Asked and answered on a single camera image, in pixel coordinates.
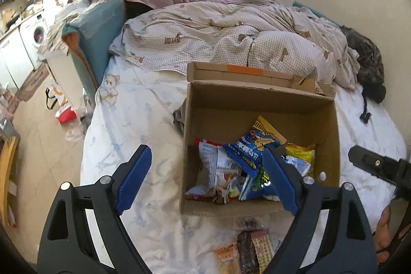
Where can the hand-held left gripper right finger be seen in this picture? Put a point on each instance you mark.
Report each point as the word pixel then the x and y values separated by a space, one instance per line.
pixel 282 181

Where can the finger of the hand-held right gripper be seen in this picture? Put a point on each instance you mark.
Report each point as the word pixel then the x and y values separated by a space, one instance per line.
pixel 369 161

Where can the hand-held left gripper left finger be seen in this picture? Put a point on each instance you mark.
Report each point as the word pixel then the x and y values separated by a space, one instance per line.
pixel 135 177

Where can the white and blue snack packet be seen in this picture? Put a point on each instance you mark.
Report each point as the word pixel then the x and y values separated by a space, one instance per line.
pixel 300 166

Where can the yellow green snack packet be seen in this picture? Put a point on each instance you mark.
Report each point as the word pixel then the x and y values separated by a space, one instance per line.
pixel 301 150

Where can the blue cartoon dog snack packet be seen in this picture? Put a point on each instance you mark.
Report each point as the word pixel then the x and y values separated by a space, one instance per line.
pixel 252 148

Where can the yellow striped snack packet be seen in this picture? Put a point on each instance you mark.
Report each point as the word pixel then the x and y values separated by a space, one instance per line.
pixel 268 129

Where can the pink yellow snack packet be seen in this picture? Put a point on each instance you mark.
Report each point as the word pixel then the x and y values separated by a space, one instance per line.
pixel 263 245

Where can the red and white snack packet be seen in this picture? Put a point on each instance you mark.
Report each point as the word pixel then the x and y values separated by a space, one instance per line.
pixel 205 189

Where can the white snack packet red edge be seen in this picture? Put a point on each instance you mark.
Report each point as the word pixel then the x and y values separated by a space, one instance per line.
pixel 212 155

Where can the small brown snack packet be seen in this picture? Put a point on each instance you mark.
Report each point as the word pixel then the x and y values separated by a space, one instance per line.
pixel 246 248

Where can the small beige snack packet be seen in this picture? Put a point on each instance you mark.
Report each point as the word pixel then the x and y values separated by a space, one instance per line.
pixel 226 256

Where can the brown cardboard box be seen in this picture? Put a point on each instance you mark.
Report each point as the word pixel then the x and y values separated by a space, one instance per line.
pixel 224 100

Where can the person's right hand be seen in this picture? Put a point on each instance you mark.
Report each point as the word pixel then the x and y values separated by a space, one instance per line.
pixel 382 235

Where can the clear plastic wrapper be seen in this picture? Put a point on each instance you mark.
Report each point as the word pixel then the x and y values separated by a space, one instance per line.
pixel 250 222

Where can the black braided cloth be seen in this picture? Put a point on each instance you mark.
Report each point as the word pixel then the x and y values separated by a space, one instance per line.
pixel 375 94

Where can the crumpled clear plastic bag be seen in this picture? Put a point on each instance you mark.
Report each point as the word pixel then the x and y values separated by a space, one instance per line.
pixel 74 134

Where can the grey cloth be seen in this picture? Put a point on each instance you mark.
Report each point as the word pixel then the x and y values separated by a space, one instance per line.
pixel 179 116

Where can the red bag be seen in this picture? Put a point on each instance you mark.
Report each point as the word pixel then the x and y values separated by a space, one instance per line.
pixel 65 115

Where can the camouflage jacket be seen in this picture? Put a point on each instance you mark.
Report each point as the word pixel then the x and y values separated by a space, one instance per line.
pixel 366 52

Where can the white tote bag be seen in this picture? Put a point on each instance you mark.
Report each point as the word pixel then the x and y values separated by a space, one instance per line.
pixel 54 96

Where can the wooden chair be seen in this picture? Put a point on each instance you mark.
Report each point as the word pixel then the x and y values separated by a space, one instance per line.
pixel 8 171

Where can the patterned floor mat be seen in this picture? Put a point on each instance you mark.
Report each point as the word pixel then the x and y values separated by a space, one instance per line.
pixel 32 83

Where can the teal orange cushion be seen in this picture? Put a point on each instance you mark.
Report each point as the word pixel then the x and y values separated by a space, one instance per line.
pixel 93 36

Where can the checked bear print duvet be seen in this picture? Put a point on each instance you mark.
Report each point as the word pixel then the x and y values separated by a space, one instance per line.
pixel 224 33

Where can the teal pillow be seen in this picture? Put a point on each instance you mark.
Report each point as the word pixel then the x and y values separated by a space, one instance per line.
pixel 305 8

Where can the pile of light clothes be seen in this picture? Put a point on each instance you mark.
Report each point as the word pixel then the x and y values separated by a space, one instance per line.
pixel 61 26

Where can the white floor cabinets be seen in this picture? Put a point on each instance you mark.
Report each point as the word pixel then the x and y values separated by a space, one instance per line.
pixel 12 59

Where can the white washing machine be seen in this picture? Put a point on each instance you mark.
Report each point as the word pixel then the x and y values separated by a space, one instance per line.
pixel 35 33

